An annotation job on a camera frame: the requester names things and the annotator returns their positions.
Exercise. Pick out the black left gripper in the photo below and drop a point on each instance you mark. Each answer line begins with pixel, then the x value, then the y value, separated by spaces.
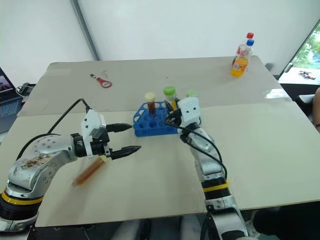
pixel 100 148

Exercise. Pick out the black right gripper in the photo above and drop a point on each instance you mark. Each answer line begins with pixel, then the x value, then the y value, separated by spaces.
pixel 174 118

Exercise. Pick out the yellow liquid tube green cap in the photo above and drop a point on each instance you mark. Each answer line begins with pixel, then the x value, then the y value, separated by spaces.
pixel 170 96

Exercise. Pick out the brown liquid tube cream cap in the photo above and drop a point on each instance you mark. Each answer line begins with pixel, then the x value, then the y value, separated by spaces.
pixel 88 171

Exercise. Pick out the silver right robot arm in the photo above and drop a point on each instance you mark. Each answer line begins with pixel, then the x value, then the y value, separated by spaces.
pixel 210 165

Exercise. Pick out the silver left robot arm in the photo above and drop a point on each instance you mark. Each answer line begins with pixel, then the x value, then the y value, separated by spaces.
pixel 37 160

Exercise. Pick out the pale green cap test tube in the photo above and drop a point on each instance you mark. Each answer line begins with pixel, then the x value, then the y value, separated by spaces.
pixel 192 93

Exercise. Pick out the blue test tube rack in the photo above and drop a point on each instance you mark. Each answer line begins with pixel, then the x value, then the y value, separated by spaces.
pixel 150 125

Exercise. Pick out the red liquid tube cream cap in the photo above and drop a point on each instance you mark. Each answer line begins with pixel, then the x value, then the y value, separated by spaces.
pixel 151 105

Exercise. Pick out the small dark metal piece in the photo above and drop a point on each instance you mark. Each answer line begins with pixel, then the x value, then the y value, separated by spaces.
pixel 93 75

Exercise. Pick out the orange soda bottle blue cap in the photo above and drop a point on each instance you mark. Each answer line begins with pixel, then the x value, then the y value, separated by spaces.
pixel 240 65

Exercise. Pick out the clear bottle red cap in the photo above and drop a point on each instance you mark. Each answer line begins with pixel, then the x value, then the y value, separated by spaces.
pixel 243 46

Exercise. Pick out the open laptop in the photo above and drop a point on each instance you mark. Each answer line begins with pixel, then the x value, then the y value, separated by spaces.
pixel 4 83

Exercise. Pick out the black chair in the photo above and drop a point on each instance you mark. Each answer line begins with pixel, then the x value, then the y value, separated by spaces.
pixel 306 102

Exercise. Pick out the small items on windowsill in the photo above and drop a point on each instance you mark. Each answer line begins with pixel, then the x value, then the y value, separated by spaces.
pixel 307 74

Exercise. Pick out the dark rounded shape under table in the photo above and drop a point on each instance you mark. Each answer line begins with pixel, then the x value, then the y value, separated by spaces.
pixel 287 222

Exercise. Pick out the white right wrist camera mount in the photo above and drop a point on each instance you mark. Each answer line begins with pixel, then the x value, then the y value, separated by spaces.
pixel 190 110

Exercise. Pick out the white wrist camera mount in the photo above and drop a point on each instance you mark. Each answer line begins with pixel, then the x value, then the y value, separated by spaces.
pixel 90 125
pixel 190 110

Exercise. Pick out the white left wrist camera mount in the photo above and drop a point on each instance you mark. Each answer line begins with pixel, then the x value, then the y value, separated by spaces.
pixel 90 125

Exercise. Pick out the grey slanted wall beam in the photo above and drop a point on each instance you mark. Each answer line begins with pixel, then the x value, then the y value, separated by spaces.
pixel 85 27

